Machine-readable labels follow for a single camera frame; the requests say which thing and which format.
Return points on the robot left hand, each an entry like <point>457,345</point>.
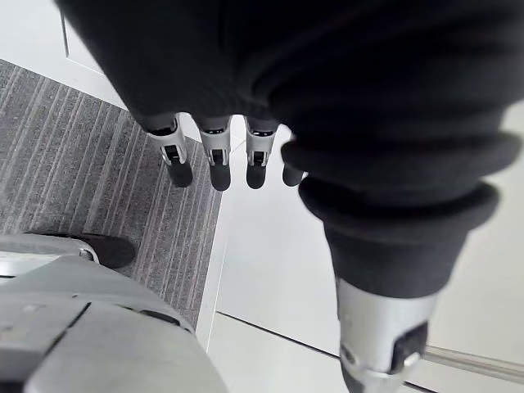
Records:
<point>286,82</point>

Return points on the white cabinet door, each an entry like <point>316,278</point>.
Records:
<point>82,45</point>

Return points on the grey striped floor mat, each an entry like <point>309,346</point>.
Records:
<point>82,176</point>

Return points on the dark robot foot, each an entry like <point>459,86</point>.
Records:
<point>112,249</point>

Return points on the silver robot leg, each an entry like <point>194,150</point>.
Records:
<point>82,327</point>

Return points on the silver metal floor rail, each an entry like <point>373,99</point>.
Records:
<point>471,362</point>

